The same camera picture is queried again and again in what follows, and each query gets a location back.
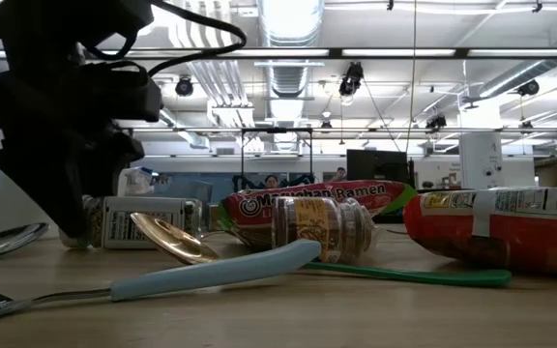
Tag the silver ceiling duct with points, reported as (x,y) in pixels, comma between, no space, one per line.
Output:
(290,29)
(525,72)

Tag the Maruchan ramen package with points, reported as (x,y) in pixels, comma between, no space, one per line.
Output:
(259,210)

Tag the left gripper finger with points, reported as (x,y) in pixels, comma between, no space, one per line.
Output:
(66,183)

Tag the black background rig frame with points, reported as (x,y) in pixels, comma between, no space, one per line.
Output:
(276,130)

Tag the black monitor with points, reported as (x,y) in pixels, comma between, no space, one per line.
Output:
(377,164)

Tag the clear plastic bag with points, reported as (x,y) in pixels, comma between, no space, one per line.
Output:
(136,181)

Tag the red orange snack bag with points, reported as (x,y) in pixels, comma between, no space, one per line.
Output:
(525,241)

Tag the black rig light bar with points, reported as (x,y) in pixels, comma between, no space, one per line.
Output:
(336,53)

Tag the white square column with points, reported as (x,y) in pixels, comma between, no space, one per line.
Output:
(481,154)

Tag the black ceiling spotlight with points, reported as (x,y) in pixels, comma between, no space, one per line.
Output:
(351,79)
(184,87)
(436,122)
(529,87)

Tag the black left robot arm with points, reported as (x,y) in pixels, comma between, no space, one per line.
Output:
(66,24)

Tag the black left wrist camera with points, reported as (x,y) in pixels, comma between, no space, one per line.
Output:
(124,96)

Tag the white cap spice jar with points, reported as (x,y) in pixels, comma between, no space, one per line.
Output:
(153,222)

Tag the person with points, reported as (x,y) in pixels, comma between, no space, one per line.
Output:
(271,182)
(340,173)

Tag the small brown spice jar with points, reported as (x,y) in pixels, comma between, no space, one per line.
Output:
(317,222)

